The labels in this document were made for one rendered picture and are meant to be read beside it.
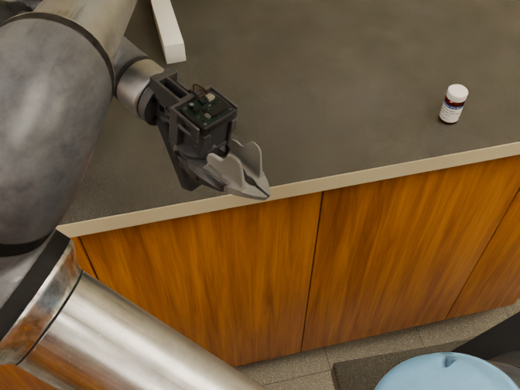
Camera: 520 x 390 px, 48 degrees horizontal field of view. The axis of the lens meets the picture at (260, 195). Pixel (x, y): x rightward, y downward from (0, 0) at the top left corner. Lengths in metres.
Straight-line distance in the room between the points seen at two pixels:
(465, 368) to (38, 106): 0.36
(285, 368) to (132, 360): 1.39
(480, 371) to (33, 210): 0.35
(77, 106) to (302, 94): 0.79
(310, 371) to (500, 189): 0.84
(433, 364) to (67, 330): 0.28
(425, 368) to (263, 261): 0.78
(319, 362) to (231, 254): 0.75
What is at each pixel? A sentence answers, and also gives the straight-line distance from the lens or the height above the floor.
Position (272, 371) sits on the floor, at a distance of 1.83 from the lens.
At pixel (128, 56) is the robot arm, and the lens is 0.84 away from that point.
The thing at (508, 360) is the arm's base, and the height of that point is 1.16.
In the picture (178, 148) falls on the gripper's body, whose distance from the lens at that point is 0.78.
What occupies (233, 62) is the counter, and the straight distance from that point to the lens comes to 1.22.
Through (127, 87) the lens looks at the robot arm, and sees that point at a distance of 0.81.
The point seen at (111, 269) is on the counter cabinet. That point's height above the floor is 0.73.
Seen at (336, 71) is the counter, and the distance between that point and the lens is 1.21.
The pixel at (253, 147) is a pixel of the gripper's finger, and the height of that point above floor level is 1.17.
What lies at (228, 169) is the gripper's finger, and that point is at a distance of 0.73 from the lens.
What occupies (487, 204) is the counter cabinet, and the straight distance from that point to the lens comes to 1.36.
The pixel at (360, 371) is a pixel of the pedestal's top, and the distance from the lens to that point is 0.84.
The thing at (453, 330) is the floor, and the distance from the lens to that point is 1.98.
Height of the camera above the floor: 1.71
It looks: 52 degrees down
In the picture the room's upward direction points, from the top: straight up
